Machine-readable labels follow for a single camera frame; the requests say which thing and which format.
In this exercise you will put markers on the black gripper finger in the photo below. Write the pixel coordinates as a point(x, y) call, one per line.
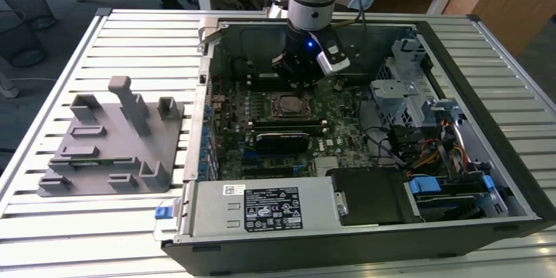
point(301, 90)

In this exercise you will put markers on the silver square CPU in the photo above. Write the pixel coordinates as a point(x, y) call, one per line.
point(293, 105)

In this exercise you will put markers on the CPU socket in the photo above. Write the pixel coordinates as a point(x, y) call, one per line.
point(274, 116)

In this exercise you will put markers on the round coin battery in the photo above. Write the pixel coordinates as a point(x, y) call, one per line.
point(338, 86)

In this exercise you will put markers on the black RAM slot bank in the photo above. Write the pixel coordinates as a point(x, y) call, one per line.
point(261, 77)
point(287, 125)

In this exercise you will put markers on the green motherboard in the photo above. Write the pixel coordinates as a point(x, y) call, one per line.
point(343, 134)

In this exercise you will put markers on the black graphics card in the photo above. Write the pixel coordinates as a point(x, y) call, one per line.
point(282, 144)

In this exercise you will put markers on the silver metal drive cage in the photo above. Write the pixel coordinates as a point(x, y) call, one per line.
point(391, 92)

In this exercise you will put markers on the small silver heatsink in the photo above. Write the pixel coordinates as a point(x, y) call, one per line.
point(327, 164)

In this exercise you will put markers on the hard disk in blue carrier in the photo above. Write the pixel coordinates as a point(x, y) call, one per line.
point(423, 185)

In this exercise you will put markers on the silver power supply unit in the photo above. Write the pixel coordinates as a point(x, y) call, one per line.
point(209, 213)

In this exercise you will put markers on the grey plastic parts rack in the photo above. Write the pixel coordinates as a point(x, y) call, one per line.
point(126, 147)

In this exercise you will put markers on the blue plastic case latch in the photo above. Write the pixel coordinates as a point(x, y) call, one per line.
point(163, 212)

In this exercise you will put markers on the black open PC case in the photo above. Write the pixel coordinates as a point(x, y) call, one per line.
point(305, 252)

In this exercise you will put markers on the green RAM stick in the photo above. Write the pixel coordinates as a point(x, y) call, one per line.
point(94, 162)

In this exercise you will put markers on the wooden cabinet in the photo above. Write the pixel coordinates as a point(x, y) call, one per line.
point(517, 4)

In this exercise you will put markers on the white furniture foot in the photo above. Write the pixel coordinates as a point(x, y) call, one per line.
point(7, 87)

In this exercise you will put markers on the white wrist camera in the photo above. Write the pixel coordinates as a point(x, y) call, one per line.
point(335, 58)

